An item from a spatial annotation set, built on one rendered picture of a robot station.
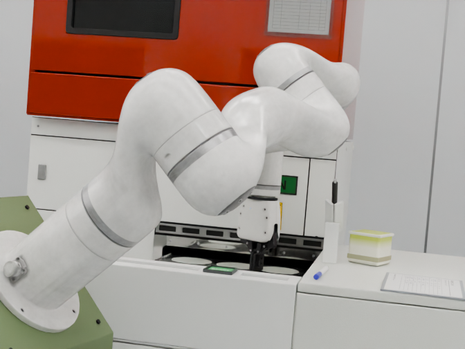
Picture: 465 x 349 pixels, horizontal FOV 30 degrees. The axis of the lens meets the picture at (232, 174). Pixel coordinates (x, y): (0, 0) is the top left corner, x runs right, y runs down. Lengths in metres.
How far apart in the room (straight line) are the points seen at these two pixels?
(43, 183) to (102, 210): 1.09
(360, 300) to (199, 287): 0.29
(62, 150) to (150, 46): 0.37
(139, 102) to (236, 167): 0.17
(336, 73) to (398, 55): 2.00
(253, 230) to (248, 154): 0.80
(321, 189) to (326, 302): 0.65
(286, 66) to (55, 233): 0.53
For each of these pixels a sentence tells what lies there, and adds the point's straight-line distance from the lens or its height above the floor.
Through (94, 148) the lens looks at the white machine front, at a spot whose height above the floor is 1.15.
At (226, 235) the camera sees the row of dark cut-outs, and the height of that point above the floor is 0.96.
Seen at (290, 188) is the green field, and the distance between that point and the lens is 2.19.
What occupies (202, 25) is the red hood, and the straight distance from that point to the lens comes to 2.20.
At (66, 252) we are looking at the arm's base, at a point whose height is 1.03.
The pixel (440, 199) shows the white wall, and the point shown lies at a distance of 3.66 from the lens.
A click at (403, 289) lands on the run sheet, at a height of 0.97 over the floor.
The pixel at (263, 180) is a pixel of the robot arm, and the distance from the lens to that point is 2.01.
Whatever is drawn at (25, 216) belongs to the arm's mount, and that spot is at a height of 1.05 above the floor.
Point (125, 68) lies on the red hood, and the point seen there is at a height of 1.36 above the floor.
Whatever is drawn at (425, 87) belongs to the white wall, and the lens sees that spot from 3.66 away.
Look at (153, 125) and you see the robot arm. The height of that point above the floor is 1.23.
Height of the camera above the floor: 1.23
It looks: 3 degrees down
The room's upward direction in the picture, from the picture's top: 5 degrees clockwise
